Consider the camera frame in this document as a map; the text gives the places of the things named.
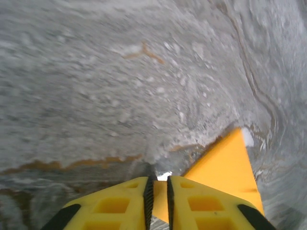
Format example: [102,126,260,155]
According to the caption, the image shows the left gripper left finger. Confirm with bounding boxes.
[40,175,155,230]

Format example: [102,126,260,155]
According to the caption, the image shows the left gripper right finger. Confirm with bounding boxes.
[166,175,276,230]

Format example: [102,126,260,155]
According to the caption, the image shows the orange cloth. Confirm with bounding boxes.
[152,126,266,223]

